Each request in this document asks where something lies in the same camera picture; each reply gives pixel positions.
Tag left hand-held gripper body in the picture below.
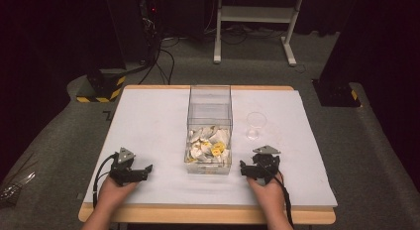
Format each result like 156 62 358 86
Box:
109 147 149 187

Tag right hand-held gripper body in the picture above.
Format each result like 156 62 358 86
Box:
246 145 282 185

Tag person's left hand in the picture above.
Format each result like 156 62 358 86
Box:
97 174 140 215

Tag person's right hand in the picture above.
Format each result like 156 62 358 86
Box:
246 172 287 221

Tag pile of white yellow pieces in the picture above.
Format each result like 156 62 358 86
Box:
186 125 232 165

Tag clear plastic cup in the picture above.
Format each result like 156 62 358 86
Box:
245 111 268 141

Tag white table mat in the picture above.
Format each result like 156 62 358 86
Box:
82 87 339 208

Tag wooden table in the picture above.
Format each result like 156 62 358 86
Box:
77 84 337 225

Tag clear plastic box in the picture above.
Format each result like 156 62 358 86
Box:
183 84 234 175

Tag black yellow striped stand base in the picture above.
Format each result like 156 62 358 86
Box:
75 67 128 104

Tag black stand base yellow mark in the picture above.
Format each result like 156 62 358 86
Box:
311 77 362 108

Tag dark equipment rack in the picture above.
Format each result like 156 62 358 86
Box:
137 0 162 64

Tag white metal stand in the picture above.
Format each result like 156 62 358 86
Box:
213 0 305 67

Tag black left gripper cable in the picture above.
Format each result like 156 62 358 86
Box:
92 152 119 209

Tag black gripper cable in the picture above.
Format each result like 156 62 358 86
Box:
92 152 119 209
257 162 295 228

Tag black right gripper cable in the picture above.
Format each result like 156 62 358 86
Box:
257 162 295 228

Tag black floor cables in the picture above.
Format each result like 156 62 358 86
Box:
138 23 288 86

